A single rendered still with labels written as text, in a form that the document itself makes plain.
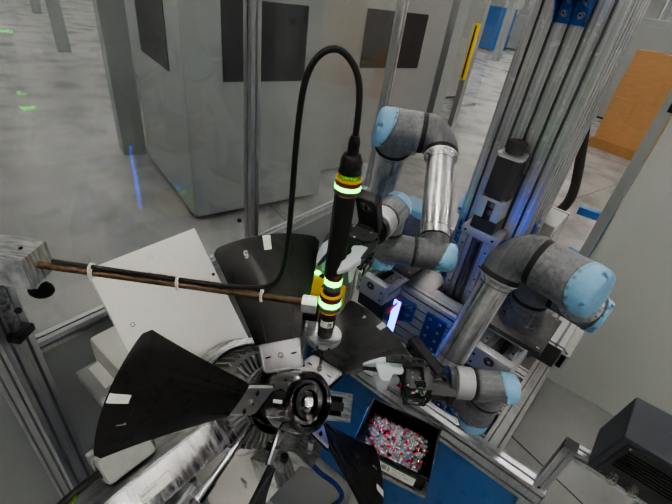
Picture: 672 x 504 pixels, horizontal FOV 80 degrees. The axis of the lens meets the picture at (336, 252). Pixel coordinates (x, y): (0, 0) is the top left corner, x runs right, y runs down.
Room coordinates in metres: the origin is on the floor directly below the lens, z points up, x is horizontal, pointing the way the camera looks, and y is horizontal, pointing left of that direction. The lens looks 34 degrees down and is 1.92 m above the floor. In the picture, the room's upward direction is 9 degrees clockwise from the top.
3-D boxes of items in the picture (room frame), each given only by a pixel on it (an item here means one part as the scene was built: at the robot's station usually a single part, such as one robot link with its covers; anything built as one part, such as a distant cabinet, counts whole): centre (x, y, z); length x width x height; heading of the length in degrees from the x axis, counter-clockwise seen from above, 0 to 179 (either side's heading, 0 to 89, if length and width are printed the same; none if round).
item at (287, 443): (0.57, 0.02, 0.91); 0.12 x 0.08 x 0.12; 56
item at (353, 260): (0.60, -0.03, 1.48); 0.09 x 0.03 x 0.06; 165
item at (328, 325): (0.60, 0.00, 1.50); 0.04 x 0.04 x 0.46
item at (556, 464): (0.60, -0.64, 0.96); 0.03 x 0.03 x 0.20; 56
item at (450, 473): (0.84, -0.29, 0.45); 0.82 x 0.01 x 0.66; 56
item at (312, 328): (0.59, 0.01, 1.35); 0.09 x 0.07 x 0.10; 91
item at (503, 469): (0.84, -0.29, 0.82); 0.90 x 0.04 x 0.08; 56
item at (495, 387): (0.64, -0.41, 1.17); 0.11 x 0.08 x 0.09; 93
